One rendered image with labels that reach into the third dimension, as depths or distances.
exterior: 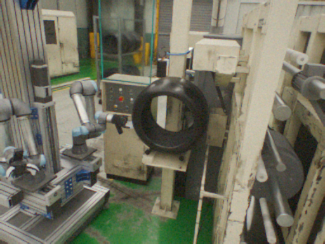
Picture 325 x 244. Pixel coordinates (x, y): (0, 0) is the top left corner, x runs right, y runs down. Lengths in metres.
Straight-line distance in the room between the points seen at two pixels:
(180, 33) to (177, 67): 0.27
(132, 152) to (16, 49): 1.60
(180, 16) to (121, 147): 1.60
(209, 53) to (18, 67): 1.32
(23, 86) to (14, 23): 0.41
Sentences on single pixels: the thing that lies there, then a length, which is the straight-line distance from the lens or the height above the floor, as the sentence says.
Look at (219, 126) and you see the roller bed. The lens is 2.12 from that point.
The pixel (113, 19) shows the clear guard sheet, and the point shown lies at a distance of 2.65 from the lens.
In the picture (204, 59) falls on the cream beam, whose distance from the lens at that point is 1.44.
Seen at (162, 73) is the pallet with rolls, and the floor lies 0.30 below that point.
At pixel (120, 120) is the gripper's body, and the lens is 2.04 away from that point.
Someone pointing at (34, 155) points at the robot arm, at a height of 1.00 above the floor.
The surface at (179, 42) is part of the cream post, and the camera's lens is 2.07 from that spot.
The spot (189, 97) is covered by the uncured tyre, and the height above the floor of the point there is 1.40.
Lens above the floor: 1.88
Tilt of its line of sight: 22 degrees down
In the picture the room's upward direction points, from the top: 4 degrees clockwise
